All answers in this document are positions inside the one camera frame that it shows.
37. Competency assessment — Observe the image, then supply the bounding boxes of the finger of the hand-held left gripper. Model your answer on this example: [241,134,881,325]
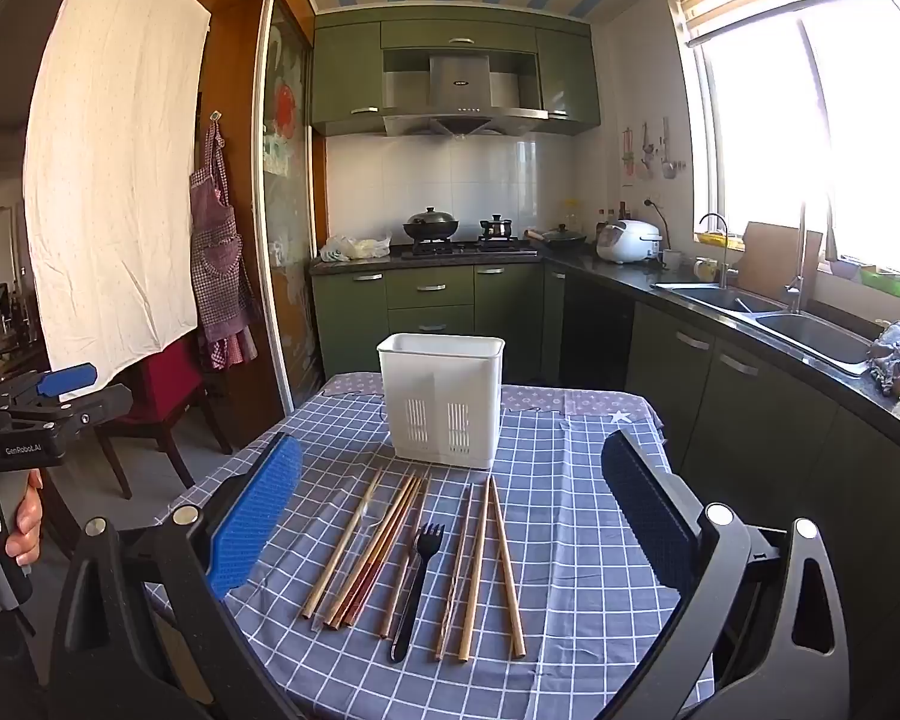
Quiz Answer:
[4,384,134,440]
[4,362,98,412]

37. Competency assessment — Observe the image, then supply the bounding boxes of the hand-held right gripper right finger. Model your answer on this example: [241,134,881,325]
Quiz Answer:
[598,429,852,720]

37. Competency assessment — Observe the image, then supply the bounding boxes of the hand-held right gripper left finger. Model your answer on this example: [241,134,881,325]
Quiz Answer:
[49,433,305,720]

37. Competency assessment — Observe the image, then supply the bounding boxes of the light bamboo chopstick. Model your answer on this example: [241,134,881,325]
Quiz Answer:
[301,469,384,620]
[489,476,527,659]
[457,475,493,663]

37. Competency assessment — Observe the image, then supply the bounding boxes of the golden brown chopstick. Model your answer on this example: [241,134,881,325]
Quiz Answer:
[326,472,410,629]

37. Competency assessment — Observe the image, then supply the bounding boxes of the brown wooden chopstick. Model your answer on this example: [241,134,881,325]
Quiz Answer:
[380,480,432,639]
[434,484,473,662]

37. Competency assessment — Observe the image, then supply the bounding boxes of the black plastic fork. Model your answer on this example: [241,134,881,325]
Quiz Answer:
[390,523,446,665]

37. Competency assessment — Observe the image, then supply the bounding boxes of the white plastic utensil holder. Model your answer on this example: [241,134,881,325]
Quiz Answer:
[376,331,506,468]

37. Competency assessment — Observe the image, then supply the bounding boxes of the hanging kitchen utensils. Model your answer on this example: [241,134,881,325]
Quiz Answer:
[619,118,683,185]

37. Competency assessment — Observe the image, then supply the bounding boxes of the person's left hand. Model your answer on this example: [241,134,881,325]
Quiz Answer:
[0,467,46,597]

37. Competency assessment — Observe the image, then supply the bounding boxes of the red chair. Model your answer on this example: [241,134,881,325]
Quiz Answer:
[94,337,233,500]

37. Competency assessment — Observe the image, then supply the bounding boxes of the blue checked tablecloth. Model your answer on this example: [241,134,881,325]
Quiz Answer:
[150,371,721,720]

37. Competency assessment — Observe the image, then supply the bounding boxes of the purple checked apron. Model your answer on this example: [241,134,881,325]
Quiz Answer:
[189,112,260,372]

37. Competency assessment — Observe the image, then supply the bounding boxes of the white hanging cloth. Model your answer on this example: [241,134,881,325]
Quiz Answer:
[22,0,212,395]

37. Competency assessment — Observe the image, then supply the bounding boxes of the dark kitchen countertop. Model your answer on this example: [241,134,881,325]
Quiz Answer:
[309,244,900,451]

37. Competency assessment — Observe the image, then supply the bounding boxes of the steel double sink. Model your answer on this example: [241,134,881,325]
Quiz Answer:
[652,281,875,376]

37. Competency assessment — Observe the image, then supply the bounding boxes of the curved steel faucet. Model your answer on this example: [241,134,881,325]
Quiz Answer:
[697,212,732,290]

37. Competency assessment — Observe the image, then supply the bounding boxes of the sliding glass door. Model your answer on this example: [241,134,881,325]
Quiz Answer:
[253,0,323,410]

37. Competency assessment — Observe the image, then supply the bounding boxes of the white rice cooker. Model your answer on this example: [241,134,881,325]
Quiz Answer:
[596,220,665,265]

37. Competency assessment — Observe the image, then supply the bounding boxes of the wooden cutting board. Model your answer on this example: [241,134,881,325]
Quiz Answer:
[735,221,824,305]

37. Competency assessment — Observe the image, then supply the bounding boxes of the white plastic bag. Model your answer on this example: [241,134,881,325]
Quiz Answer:
[320,232,392,263]

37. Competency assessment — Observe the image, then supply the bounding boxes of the pan with glass lid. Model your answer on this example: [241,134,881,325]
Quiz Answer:
[525,223,589,248]

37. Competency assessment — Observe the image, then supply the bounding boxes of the tall steel faucet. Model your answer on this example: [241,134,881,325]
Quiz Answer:
[784,202,809,314]

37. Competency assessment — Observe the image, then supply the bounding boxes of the gas stove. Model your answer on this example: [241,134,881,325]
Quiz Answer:
[399,238,541,257]

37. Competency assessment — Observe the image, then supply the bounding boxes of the green container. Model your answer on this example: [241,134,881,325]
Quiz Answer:
[859,266,900,299]

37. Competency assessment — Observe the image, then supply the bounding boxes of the black wok with lid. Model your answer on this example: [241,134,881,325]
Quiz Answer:
[403,208,460,242]

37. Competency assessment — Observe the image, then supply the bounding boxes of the steel range hood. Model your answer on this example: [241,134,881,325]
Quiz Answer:
[379,52,550,140]

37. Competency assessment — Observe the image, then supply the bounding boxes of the green upper cabinets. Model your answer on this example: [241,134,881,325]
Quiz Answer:
[309,6,602,137]

